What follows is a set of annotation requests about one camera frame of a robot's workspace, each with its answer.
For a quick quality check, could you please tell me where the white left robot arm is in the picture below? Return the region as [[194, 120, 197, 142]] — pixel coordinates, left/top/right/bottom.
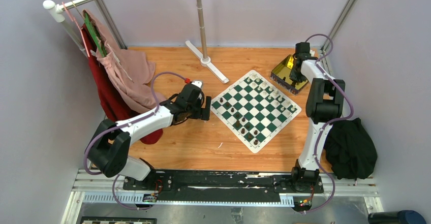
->
[[84, 80, 211, 190]]

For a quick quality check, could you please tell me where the white clothes rack stand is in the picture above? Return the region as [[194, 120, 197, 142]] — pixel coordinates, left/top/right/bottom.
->
[[185, 0, 229, 84]]

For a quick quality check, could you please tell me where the white rack bar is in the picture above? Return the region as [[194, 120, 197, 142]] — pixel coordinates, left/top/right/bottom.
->
[[43, 0, 149, 56]]

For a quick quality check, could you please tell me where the pink cloth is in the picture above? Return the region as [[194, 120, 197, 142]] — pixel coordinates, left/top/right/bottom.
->
[[83, 10, 166, 113]]

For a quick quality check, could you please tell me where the black cloth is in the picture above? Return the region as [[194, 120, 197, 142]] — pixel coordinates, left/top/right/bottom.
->
[[324, 118, 378, 180]]

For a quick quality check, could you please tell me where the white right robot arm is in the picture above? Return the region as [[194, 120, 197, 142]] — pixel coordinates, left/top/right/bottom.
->
[[288, 42, 345, 192]]

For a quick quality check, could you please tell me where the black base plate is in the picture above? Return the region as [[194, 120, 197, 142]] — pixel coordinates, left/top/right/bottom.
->
[[122, 169, 324, 203]]

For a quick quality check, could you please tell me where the dark blue cylinder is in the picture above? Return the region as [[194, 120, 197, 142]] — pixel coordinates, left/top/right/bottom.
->
[[367, 210, 427, 224]]

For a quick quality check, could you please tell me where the yellow tin box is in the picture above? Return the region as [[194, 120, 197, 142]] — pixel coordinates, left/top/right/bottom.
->
[[270, 54, 309, 95]]

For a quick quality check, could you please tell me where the green white chess mat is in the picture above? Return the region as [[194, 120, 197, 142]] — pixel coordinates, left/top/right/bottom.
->
[[210, 70, 301, 153]]

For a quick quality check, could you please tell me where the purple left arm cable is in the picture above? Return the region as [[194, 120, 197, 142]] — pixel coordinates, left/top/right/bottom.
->
[[83, 71, 191, 211]]

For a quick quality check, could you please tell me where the green hanger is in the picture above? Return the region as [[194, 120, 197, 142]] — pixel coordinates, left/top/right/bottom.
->
[[83, 11, 107, 57]]

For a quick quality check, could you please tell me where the red cloth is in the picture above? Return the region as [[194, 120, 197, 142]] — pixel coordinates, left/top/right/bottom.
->
[[81, 24, 163, 145]]

